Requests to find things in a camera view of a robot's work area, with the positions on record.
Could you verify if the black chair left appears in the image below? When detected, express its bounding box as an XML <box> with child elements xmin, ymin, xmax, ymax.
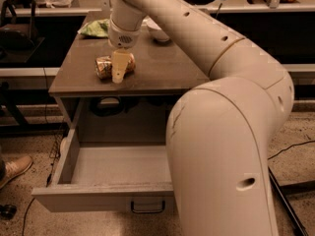
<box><xmin>0</xmin><ymin>0</ymin><xmax>44</xmax><ymax>64</ymax></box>

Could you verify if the tan shoe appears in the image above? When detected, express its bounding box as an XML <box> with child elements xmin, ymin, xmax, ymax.
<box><xmin>0</xmin><ymin>155</ymin><xmax>32</xmax><ymax>189</ymax></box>

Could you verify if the black floor cable left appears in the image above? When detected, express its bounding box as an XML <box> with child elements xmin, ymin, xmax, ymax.
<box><xmin>21</xmin><ymin>197</ymin><xmax>36</xmax><ymax>236</ymax></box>

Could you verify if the black drawer handle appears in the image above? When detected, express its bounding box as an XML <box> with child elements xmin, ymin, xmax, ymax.
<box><xmin>130</xmin><ymin>201</ymin><xmax>166</xmax><ymax>214</ymax></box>

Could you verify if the grey cabinet with glossy top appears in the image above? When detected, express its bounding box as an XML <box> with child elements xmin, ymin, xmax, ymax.
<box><xmin>48</xmin><ymin>9</ymin><xmax>211</xmax><ymax>146</ymax></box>

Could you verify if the open grey top drawer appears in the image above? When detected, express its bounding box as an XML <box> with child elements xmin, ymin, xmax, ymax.
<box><xmin>32</xmin><ymin>128</ymin><xmax>174</xmax><ymax>212</ymax></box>

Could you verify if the black floor cable right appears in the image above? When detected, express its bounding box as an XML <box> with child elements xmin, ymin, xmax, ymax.
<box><xmin>267</xmin><ymin>139</ymin><xmax>315</xmax><ymax>161</ymax></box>

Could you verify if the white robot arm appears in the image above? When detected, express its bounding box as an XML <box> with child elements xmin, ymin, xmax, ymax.
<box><xmin>109</xmin><ymin>0</ymin><xmax>294</xmax><ymax>236</ymax></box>

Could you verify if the green chip bag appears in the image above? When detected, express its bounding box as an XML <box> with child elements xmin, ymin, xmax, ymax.
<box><xmin>78</xmin><ymin>19</ymin><xmax>109</xmax><ymax>38</ymax></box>

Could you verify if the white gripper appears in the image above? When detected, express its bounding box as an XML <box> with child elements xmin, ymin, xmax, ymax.
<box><xmin>108</xmin><ymin>20</ymin><xmax>141</xmax><ymax>84</ymax></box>

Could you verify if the black metal stand leg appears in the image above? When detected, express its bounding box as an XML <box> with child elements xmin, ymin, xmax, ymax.
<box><xmin>269</xmin><ymin>170</ymin><xmax>309</xmax><ymax>236</ymax></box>

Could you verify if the black floor cable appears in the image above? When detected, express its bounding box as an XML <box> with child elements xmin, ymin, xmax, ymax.
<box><xmin>21</xmin><ymin>197</ymin><xmax>36</xmax><ymax>236</ymax></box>
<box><xmin>267</xmin><ymin>139</ymin><xmax>315</xmax><ymax>161</ymax></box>

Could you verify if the white ceramic bowl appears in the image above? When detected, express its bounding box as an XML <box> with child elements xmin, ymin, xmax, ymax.
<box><xmin>146</xmin><ymin>18</ymin><xmax>170</xmax><ymax>42</ymax></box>

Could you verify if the black caster wheel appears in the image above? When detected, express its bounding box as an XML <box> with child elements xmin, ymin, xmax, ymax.
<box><xmin>0</xmin><ymin>205</ymin><xmax>17</xmax><ymax>220</ymax></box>

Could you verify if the orange soda can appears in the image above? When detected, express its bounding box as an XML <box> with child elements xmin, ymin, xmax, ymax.
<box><xmin>95</xmin><ymin>54</ymin><xmax>136</xmax><ymax>79</ymax></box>

